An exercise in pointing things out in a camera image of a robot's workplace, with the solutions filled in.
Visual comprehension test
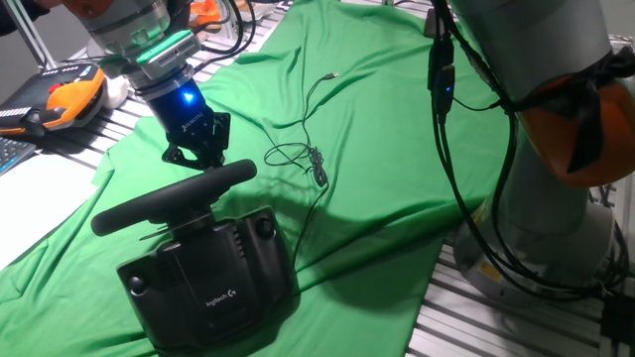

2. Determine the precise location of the green and silver wrist camera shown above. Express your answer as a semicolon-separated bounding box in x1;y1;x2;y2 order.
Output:
136;29;203;80

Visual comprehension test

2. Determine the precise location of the orange and black teach pendant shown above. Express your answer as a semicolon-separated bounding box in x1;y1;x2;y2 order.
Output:
0;62;107;138

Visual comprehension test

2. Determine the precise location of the orange item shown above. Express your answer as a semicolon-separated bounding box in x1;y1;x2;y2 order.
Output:
190;0;222;29

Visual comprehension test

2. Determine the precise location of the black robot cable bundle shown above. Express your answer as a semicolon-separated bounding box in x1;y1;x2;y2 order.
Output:
190;0;631;301

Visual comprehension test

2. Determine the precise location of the white mouse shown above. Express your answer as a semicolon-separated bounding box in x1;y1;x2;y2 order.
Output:
101;73;130;110

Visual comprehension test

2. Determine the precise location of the dark sleeved person arm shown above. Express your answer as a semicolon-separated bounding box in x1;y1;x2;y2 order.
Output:
0;0;64;37

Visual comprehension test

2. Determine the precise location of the black flat phone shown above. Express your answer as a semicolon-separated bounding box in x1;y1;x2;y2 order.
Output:
424;7;441;39

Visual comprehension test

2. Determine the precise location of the white sheet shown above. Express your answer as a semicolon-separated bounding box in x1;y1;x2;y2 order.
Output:
0;153;99;272

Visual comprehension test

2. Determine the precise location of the black keyboard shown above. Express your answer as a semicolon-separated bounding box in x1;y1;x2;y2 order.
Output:
0;137;38;176

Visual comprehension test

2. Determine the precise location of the thin black wheel cable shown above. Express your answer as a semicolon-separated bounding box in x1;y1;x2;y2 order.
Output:
262;72;340;264

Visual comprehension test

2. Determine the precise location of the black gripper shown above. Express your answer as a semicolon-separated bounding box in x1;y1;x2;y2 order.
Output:
147;78;232;172

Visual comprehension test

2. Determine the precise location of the black wheel base housing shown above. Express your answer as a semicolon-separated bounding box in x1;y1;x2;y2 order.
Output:
116;205;299;353

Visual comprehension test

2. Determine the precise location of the green cloth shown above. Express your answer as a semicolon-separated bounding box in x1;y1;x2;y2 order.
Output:
0;0;517;357

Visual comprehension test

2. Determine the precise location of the black racing steering wheel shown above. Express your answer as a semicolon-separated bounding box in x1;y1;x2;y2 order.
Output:
90;158;258;242

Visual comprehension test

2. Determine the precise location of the slanted grey metal pole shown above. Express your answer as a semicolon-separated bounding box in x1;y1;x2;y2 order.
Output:
4;0;58;70

